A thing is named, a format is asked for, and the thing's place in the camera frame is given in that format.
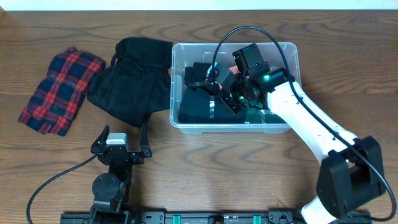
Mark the dark navy garment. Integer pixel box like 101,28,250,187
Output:
178,88,248,124

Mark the large black garment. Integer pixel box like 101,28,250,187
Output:
87,37,172,127

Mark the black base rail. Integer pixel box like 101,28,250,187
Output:
60,210,373,224

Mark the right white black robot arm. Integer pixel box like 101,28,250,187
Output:
223,44,395,223

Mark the black taped garment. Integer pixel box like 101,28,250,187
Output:
184,62,217,92

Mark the clear plastic storage bin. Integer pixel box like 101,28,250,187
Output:
169,42,301,134

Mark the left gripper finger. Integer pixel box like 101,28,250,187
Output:
92,124,109,149
139,124,150,152

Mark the pink printed t-shirt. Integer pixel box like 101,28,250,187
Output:
219,65,239,90

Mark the green taped garment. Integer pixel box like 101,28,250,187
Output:
245,108,285,124

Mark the left black cable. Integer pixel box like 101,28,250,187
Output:
26,152,100,224

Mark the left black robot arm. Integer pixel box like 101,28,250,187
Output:
90,124,152,224

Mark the red navy plaid shirt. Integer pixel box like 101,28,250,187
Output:
18,47,106,136

